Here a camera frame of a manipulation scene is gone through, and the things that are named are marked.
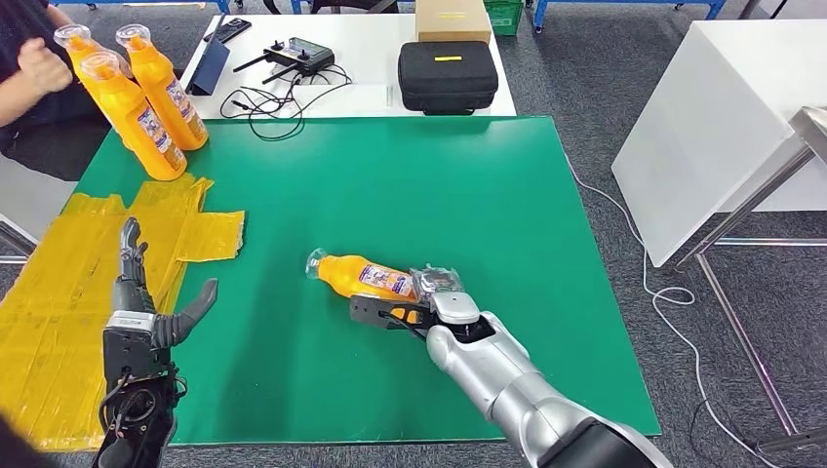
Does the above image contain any silver metal frame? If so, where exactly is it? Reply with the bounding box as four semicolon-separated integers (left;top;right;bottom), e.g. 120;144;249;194
671;106;827;453

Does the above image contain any black robot body part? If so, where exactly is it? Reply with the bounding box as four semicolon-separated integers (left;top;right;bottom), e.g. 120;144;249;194
0;412;62;468

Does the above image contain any white side table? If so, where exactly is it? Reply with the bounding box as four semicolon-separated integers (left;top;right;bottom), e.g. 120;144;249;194
610;19;827;269

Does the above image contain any orange detergent bottle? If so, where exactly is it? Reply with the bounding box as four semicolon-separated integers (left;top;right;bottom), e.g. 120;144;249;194
79;50;188;182
304;248;429;326
114;23;210;152
53;23;134;151

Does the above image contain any grey side table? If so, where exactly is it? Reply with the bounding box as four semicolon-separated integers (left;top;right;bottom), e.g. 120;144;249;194
0;154;79;267

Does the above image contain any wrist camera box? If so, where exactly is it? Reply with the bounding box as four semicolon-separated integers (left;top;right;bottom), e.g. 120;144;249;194
348;293;435;337
101;309;160;383

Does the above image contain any green table mat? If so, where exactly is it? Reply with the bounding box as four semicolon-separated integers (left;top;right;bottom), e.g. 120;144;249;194
64;116;663;447

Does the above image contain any black remote controller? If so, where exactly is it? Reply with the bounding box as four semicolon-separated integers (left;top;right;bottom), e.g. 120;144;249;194
231;36;335;87

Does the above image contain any black carrying case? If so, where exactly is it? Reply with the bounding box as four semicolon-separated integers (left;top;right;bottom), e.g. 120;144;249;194
397;40;500;118

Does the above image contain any green plastic crate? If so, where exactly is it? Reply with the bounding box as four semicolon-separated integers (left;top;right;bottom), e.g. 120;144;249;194
484;0;525;37

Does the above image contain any dark blue tablet cover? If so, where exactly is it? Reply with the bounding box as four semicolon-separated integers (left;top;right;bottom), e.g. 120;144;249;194
187;14;232;98

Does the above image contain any black floor cable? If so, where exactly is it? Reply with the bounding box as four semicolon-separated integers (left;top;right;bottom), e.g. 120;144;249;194
685;397;719;453

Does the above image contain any cardboard box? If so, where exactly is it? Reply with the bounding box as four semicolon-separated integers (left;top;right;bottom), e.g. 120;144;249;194
414;0;494;45

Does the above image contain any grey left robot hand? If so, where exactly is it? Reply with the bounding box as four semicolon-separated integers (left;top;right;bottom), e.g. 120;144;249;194
110;217;219;350

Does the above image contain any person's right hand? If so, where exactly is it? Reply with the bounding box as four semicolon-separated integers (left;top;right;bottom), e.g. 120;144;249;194
17;37;74;98

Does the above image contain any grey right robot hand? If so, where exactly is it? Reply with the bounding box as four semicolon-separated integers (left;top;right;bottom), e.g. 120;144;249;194
410;263;466;305

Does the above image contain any yellow tape patch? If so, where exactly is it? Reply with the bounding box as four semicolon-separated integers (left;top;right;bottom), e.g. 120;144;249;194
0;174;247;451

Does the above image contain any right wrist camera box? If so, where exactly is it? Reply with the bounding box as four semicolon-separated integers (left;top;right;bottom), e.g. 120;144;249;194
348;293;435;337

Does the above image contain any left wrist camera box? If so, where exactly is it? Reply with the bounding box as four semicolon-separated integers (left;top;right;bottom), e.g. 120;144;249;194
101;309;160;383

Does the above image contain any blue metal frame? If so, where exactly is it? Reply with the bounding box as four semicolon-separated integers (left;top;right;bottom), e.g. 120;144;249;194
214;0;303;15
530;0;727;32

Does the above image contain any person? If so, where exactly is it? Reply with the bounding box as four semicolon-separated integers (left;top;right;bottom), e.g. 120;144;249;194
0;0;185;182

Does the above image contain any black phone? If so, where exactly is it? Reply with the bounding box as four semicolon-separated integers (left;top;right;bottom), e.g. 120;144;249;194
202;17;254;45

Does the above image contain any white floor cable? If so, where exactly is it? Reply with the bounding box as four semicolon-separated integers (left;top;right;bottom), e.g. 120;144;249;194
571;168;776;468

